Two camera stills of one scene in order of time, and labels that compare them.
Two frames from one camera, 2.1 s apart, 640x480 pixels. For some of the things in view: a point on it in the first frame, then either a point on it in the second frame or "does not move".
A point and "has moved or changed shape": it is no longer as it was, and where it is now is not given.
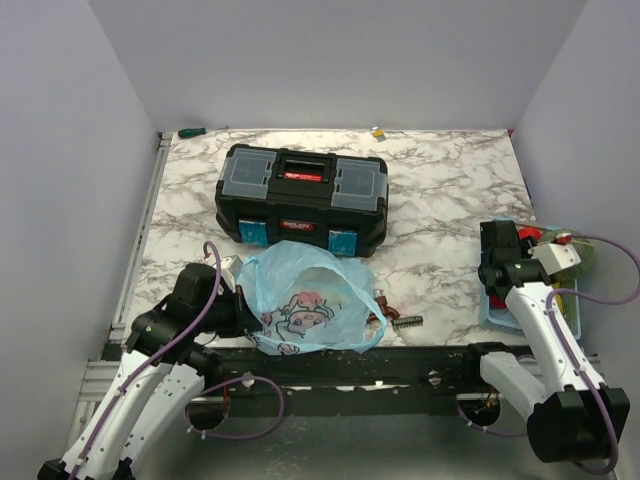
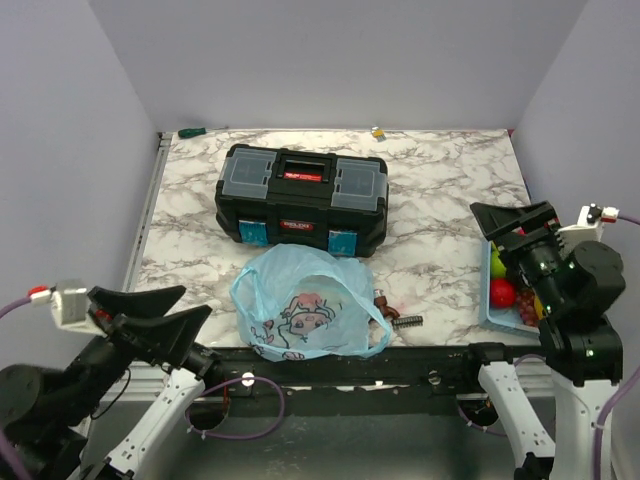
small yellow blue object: [378, 133] does not move
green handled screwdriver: [187, 132] does not move
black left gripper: [245, 322] → [169, 336]
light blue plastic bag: [307, 299] has moved or changed shape
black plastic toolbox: [303, 195] does not move
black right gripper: [526, 244] → [498, 218]
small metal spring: [407, 322] does not move
